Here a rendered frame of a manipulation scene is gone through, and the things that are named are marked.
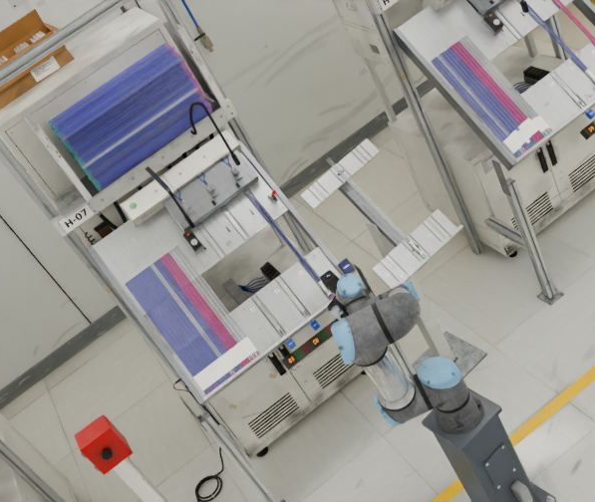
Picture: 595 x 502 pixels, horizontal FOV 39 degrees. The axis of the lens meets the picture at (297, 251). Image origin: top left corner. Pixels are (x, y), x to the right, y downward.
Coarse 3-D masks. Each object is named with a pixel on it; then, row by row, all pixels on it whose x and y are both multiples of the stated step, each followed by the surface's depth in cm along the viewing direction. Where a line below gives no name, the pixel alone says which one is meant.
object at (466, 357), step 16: (368, 224) 309; (384, 240) 310; (384, 256) 318; (416, 288) 327; (432, 320) 338; (432, 336) 340; (448, 336) 364; (432, 352) 351; (448, 352) 349; (464, 352) 354; (480, 352) 350; (416, 368) 359; (464, 368) 347
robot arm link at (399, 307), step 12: (396, 288) 254; (408, 288) 256; (384, 300) 219; (396, 300) 219; (408, 300) 220; (384, 312) 216; (396, 312) 216; (408, 312) 218; (420, 312) 224; (396, 324) 215; (408, 324) 217; (396, 336) 217
